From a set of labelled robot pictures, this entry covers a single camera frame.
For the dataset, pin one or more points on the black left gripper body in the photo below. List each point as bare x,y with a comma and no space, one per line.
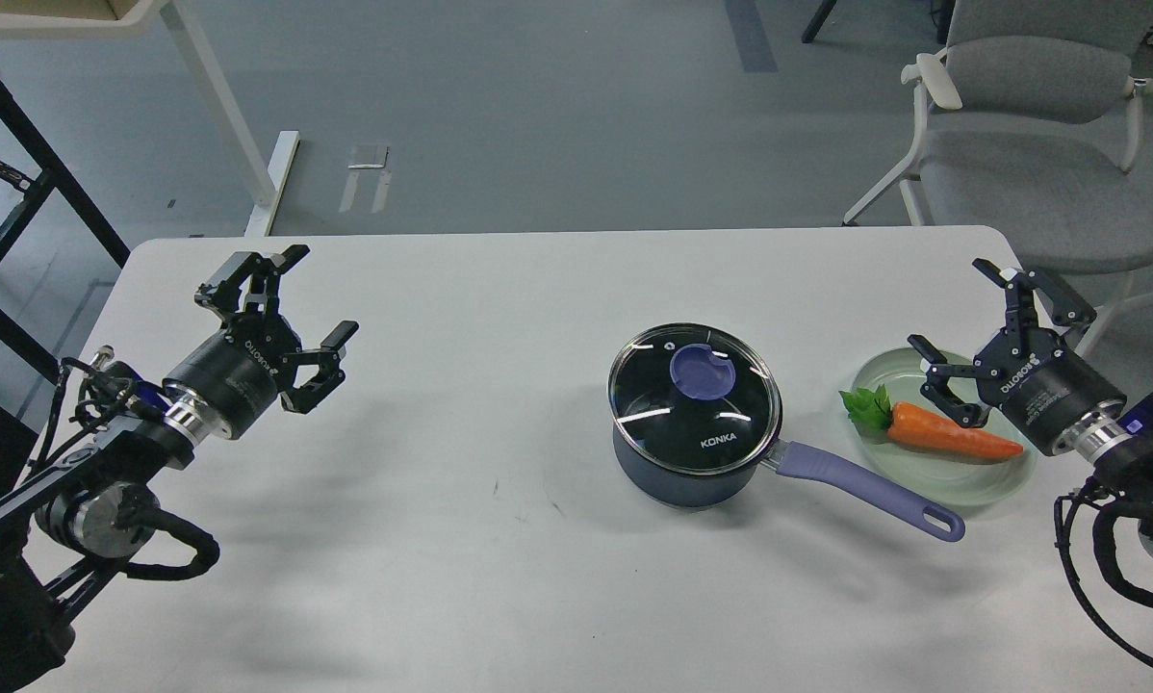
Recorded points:
238,372

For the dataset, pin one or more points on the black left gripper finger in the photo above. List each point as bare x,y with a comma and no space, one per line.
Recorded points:
247,285
327,358

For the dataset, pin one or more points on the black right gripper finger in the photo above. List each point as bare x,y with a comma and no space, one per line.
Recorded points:
1069,308
936,388

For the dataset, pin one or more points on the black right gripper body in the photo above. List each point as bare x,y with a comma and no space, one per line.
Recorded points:
1042,387

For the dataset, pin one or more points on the glass pot lid purple knob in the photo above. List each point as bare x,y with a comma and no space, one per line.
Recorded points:
693,399

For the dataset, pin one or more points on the blue saucepan with purple handle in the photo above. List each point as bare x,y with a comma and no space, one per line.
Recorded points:
793,460

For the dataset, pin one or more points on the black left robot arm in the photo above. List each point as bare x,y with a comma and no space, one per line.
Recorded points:
85,514

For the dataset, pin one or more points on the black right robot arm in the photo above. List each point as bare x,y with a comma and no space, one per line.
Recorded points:
1119,449

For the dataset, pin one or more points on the orange toy carrot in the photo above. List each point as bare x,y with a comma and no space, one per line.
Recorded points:
908,424

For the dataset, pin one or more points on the pale green plate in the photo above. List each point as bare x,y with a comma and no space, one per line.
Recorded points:
953,480

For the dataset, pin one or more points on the grey office chair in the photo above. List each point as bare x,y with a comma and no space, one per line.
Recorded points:
1061,203

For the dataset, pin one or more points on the black metal rack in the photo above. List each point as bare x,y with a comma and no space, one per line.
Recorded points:
53,176

